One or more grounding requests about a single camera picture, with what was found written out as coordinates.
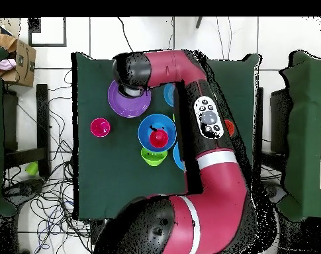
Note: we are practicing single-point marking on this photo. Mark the red plastic cup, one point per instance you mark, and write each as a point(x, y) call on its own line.
point(158, 139)

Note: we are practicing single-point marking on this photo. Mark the purple plastic bowl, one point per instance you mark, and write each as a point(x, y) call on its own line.
point(128, 107)

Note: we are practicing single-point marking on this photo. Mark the green cup on floor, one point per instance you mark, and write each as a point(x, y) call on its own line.
point(32, 168)

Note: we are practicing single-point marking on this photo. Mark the small patterned blue bowl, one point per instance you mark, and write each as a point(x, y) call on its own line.
point(169, 94)

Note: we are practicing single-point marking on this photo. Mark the black cabinet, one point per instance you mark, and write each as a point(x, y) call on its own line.
point(278, 124)

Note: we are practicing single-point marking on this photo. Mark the black metal stand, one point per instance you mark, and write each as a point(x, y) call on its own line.
point(42, 119)

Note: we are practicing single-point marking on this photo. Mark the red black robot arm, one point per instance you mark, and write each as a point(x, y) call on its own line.
point(215, 198)

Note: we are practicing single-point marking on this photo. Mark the large blue plastic bowl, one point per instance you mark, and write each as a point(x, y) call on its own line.
point(178, 157)
point(145, 132)

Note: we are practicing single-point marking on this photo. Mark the pink plastic cup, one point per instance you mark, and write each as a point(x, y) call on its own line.
point(100, 127)

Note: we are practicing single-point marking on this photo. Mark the pink cloth bundle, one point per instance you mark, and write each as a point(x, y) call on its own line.
point(7, 64)

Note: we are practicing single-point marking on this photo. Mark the green plastic bowl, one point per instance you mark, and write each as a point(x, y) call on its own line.
point(153, 158)

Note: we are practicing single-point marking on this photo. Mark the dark grey machine foot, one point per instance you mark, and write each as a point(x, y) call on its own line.
point(25, 187)
point(278, 194)

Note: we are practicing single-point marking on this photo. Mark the dark green tablecloth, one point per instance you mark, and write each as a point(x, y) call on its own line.
point(110, 172)

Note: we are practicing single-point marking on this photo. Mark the orange plastic cup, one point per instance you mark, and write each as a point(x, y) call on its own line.
point(229, 128)

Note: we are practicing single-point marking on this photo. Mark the black square frame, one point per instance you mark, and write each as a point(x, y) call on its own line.
point(33, 26)

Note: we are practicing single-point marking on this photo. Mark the cardboard box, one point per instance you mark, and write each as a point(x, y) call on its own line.
point(25, 71)

